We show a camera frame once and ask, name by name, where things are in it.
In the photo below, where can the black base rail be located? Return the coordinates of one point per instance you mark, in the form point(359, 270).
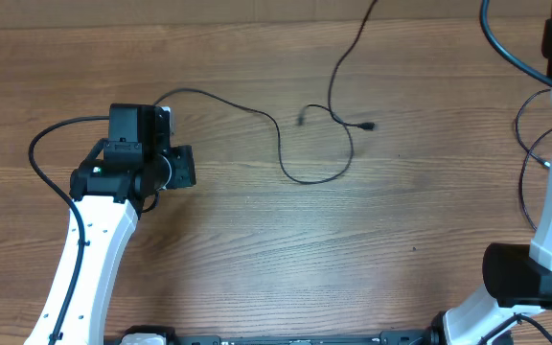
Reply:
point(150, 334)

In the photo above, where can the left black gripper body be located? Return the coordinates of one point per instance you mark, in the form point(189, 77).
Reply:
point(181, 168)

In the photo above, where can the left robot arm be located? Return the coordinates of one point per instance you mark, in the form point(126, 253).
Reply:
point(107, 195)

